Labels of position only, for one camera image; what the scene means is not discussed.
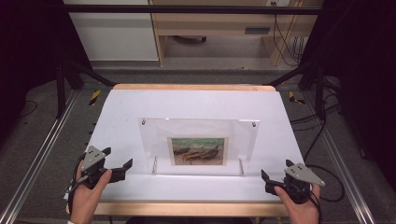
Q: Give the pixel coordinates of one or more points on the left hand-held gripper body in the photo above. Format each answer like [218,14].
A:
[93,157]

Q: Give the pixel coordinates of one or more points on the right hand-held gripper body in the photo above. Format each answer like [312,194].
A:
[300,191]

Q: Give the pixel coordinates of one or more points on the clear acrylic photo frame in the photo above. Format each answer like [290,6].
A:
[155,137]

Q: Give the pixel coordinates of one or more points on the painted boats picture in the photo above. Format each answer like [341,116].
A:
[197,151]

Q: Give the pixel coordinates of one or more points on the person's right hand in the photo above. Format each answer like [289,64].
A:
[303,213]

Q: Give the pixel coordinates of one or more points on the person's left hand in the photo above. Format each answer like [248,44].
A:
[85,202]

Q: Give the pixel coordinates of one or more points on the person's left white sleeve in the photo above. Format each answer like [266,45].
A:
[71,222]

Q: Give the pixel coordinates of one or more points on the black metal stand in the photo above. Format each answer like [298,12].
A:
[320,93]
[60,93]

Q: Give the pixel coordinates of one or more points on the wooden table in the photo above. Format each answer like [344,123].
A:
[186,209]

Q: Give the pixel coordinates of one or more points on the white table mat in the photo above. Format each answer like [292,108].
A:
[186,102]

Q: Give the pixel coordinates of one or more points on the white cabinet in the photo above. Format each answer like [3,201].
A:
[115,34]

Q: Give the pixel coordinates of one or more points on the light wooden desk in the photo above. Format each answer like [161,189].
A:
[214,21]

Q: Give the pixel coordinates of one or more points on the black horizontal bar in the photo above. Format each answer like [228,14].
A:
[186,9]

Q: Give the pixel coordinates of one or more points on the aluminium floor rail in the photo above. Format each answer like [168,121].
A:
[40,146]
[339,155]

